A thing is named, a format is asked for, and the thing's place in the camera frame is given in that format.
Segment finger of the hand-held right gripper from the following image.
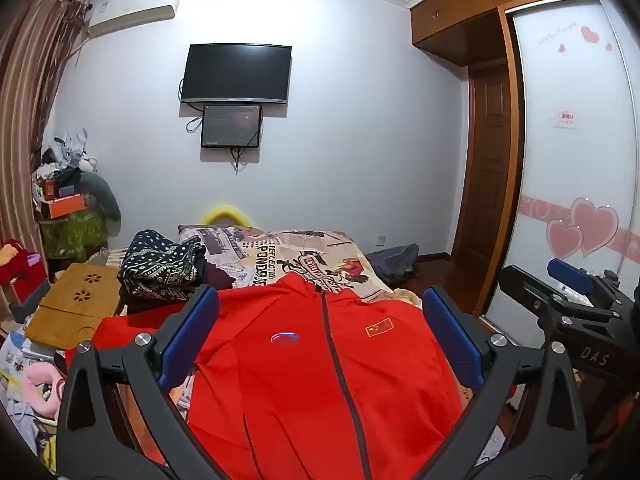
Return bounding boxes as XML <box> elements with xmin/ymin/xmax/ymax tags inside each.
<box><xmin>546</xmin><ymin>258</ymin><xmax>623</xmax><ymax>306</ymax></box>
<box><xmin>498</xmin><ymin>265</ymin><xmax>621</xmax><ymax>333</ymax></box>

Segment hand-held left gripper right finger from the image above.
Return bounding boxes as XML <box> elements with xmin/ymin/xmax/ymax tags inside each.
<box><xmin>422</xmin><ymin>285</ymin><xmax>590</xmax><ymax>480</ymax></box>

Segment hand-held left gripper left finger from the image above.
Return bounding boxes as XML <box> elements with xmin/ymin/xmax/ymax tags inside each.
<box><xmin>56</xmin><ymin>284</ymin><xmax>236</xmax><ymax>480</ymax></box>

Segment red zip jacket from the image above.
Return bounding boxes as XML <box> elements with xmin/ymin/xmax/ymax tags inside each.
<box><xmin>92</xmin><ymin>272</ymin><xmax>481</xmax><ymax>480</ymax></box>

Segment pile of mixed clothes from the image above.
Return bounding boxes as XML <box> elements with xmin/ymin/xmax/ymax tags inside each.
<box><xmin>32</xmin><ymin>127</ymin><xmax>101</xmax><ymax>196</ymax></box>

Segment maroon cloth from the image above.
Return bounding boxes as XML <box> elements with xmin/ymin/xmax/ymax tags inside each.
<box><xmin>202</xmin><ymin>259</ymin><xmax>236</xmax><ymax>291</ymax></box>

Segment navy patterned cloth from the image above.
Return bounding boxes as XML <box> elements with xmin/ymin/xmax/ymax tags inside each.
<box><xmin>117</xmin><ymin>230</ymin><xmax>207</xmax><ymax>303</ymax></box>

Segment grey bag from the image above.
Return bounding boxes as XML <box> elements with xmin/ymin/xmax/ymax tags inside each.
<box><xmin>365</xmin><ymin>243</ymin><xmax>420</xmax><ymax>281</ymax></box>

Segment printed bedsheet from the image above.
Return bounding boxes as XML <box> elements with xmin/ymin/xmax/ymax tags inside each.
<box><xmin>170</xmin><ymin>224</ymin><xmax>426</xmax><ymax>421</ymax></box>

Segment wooden lap table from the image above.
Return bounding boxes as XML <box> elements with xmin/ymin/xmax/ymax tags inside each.
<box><xmin>25</xmin><ymin>262</ymin><xmax>123</xmax><ymax>351</ymax></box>

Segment yellow hoop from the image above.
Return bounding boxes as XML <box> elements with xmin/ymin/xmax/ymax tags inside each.
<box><xmin>202</xmin><ymin>204</ymin><xmax>253</xmax><ymax>226</ymax></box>

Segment brown wooden door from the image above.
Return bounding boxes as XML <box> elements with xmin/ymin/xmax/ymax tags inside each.
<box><xmin>452</xmin><ymin>65</ymin><xmax>516</xmax><ymax>263</ymax></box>

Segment green cloth cover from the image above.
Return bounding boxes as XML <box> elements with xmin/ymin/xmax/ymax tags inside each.
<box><xmin>40</xmin><ymin>207</ymin><xmax>108</xmax><ymax>261</ymax></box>

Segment pink plush toy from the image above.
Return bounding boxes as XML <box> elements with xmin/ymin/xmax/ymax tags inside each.
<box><xmin>25</xmin><ymin>360</ymin><xmax>66</xmax><ymax>418</ymax></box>

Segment dark grey storage box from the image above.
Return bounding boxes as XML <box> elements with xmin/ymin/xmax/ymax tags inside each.
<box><xmin>10</xmin><ymin>280</ymin><xmax>51</xmax><ymax>323</ymax></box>

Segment scattered magazines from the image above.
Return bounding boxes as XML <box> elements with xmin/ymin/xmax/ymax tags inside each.
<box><xmin>0</xmin><ymin>332</ymin><xmax>61</xmax><ymax>456</ymax></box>

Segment orange box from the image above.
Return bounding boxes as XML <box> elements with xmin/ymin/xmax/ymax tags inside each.
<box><xmin>47</xmin><ymin>195</ymin><xmax>88</xmax><ymax>218</ymax></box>

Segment red plush cloth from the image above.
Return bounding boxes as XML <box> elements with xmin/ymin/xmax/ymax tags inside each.
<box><xmin>0</xmin><ymin>240</ymin><xmax>48</xmax><ymax>286</ymax></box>

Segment wooden overhead cabinet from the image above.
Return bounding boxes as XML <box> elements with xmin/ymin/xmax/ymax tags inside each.
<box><xmin>410</xmin><ymin>0</ymin><xmax>606</xmax><ymax>67</ymax></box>

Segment brown striped curtain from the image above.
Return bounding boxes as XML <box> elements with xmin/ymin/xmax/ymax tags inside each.
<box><xmin>0</xmin><ymin>0</ymin><xmax>93</xmax><ymax>281</ymax></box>

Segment white air conditioner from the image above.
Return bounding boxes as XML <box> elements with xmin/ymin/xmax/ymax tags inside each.
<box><xmin>89</xmin><ymin>0</ymin><xmax>183</xmax><ymax>38</ymax></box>

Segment small black wall monitor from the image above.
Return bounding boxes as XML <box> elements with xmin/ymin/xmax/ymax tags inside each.
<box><xmin>201</xmin><ymin>103</ymin><xmax>264</xmax><ymax>149</ymax></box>

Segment black wall television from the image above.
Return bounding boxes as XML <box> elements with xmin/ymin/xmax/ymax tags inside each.
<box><xmin>180</xmin><ymin>44</ymin><xmax>293</xmax><ymax>106</ymax></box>

